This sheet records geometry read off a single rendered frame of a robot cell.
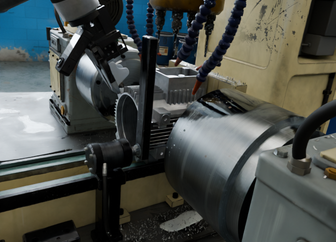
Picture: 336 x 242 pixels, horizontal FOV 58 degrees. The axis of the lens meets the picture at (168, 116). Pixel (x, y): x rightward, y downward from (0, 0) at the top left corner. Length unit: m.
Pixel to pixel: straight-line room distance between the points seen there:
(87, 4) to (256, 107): 0.40
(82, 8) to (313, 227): 0.56
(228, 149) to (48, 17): 5.93
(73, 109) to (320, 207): 0.98
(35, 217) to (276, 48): 0.67
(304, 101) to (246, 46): 0.23
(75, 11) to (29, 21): 5.61
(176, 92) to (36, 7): 5.62
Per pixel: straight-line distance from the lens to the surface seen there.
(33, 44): 6.34
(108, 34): 0.74
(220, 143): 0.48
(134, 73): 0.97
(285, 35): 0.79
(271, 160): 0.37
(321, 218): 0.35
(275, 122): 0.48
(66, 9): 0.69
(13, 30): 6.32
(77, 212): 0.76
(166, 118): 0.70
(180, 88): 0.75
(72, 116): 1.19
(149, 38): 0.56
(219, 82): 0.77
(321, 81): 0.97
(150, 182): 0.80
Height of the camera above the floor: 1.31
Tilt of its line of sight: 21 degrees down
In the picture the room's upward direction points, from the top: 6 degrees clockwise
